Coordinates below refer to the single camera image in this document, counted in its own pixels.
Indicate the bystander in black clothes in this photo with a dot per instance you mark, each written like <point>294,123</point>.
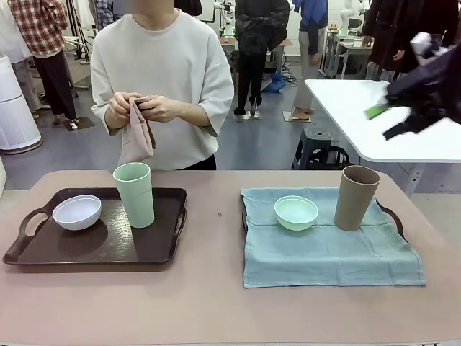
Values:
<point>259,32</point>

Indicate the blue plastic bag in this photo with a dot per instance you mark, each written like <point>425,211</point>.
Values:
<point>275,83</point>

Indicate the white side table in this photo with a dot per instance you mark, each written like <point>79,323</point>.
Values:
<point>360,119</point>

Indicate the brown wooden desk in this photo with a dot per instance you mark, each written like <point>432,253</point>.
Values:
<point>228,42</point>

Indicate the person in white t-shirt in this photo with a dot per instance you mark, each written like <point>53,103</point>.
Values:
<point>173,65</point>

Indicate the light green tall cup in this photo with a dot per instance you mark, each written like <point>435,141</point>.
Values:
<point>138,202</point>

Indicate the white bowl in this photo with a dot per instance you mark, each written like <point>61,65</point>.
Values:
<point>77,216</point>

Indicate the bystander in blue plaid shirt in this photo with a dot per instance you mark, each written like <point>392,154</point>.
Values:
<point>104,11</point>

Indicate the person's left forearm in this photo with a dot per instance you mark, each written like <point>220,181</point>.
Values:
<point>189,113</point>

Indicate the bystander in black coat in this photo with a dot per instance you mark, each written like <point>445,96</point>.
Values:
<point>437,18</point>

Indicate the bystander in white coat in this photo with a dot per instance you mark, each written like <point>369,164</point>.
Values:
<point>11,32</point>

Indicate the grey desk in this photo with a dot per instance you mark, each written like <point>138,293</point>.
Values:
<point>345,50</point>

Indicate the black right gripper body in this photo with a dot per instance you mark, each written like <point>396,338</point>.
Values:
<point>432,90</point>

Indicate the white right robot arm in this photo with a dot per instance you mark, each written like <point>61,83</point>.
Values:
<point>421,43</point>

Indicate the white panel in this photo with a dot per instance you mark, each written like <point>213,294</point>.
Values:
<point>2,176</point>

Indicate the blue cloth mat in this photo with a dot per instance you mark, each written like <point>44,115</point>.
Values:
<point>324,259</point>

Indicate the person's left hand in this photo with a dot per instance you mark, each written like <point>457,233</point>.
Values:
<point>162,108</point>

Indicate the dark blue plastic stool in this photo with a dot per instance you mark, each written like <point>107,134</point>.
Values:
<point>311,144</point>

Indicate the white air purifier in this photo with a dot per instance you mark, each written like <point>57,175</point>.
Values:
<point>16,108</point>

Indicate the person's right hand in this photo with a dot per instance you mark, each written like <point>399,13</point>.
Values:
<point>120,106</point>

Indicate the black basket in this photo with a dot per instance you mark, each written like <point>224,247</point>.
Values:
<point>338,158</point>

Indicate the bystander in red plaid shirt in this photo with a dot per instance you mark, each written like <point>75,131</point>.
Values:
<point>43,29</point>

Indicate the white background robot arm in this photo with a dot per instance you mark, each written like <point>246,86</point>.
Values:
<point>347,14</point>
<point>227,18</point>

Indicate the bystander in dark dress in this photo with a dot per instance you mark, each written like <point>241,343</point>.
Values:
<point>385,36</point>

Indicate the pink cloth mat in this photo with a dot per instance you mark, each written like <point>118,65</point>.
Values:
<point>138,144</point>

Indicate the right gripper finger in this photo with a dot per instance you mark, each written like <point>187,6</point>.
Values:
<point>376,111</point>
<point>396,131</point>

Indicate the black floor plate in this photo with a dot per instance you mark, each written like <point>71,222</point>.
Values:
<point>84,122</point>

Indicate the brown tall cup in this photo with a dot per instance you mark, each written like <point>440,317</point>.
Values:
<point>353,209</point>

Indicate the light green bowl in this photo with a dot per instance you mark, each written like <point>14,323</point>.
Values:
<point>295,216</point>

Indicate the person's right forearm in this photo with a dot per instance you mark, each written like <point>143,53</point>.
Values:
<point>113,124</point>

